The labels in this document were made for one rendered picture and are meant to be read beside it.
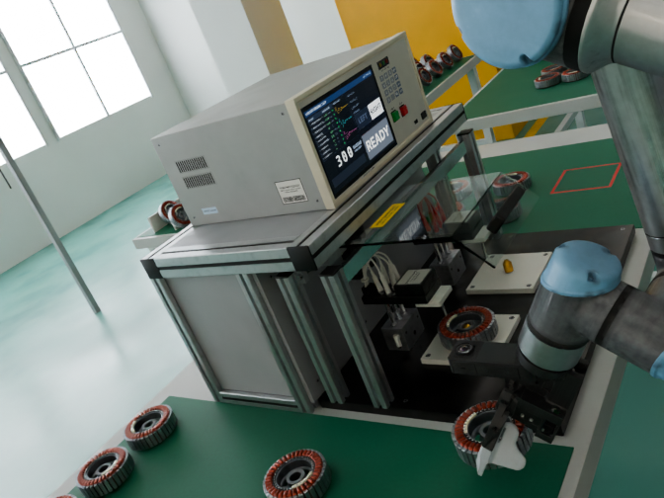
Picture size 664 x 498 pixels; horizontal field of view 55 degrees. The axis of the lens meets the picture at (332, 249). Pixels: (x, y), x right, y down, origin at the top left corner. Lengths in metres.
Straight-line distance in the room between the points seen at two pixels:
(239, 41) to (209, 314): 4.05
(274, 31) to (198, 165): 4.04
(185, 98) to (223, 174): 8.07
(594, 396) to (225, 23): 4.51
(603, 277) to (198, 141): 0.81
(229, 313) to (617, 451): 1.28
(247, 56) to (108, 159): 3.66
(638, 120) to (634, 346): 0.24
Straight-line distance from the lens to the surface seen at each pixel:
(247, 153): 1.19
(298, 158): 1.12
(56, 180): 8.04
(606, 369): 1.17
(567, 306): 0.74
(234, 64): 5.30
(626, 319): 0.74
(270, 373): 1.30
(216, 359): 1.38
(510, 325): 1.26
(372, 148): 1.24
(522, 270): 1.43
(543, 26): 0.57
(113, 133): 8.55
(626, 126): 0.76
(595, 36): 0.58
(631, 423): 2.18
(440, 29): 4.88
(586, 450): 1.04
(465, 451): 0.95
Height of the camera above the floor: 1.46
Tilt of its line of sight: 21 degrees down
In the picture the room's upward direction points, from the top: 22 degrees counter-clockwise
